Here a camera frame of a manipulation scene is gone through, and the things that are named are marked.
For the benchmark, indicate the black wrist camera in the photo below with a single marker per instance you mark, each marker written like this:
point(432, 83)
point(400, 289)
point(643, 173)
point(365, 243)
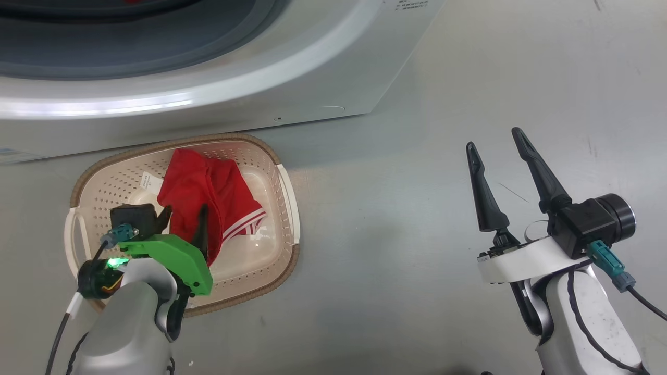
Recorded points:
point(135, 219)
point(576, 226)

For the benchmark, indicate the beige perforated laundry basket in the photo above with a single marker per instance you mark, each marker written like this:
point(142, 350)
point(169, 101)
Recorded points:
point(260, 260)

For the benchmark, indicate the white front-load washing machine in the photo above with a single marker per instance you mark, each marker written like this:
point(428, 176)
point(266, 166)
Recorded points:
point(312, 78)

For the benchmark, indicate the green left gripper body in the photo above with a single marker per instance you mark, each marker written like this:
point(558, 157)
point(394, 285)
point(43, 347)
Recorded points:
point(177, 255)

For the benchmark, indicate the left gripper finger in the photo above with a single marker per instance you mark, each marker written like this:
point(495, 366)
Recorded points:
point(163, 220)
point(203, 234)

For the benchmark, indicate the red garment with white stripes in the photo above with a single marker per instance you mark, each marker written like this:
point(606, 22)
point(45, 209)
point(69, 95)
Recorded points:
point(193, 182)

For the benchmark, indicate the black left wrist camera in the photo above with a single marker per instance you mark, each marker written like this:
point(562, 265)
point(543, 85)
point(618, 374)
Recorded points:
point(135, 219)

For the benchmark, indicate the grey rubber door seal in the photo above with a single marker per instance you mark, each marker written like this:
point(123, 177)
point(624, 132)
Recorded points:
point(156, 47)

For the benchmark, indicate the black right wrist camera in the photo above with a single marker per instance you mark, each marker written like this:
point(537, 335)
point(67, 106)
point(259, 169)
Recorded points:
point(576, 226)

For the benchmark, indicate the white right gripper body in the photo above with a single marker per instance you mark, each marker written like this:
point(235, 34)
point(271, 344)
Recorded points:
point(526, 260)

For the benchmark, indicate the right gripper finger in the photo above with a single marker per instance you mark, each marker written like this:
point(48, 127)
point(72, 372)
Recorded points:
point(542, 182)
point(484, 198)

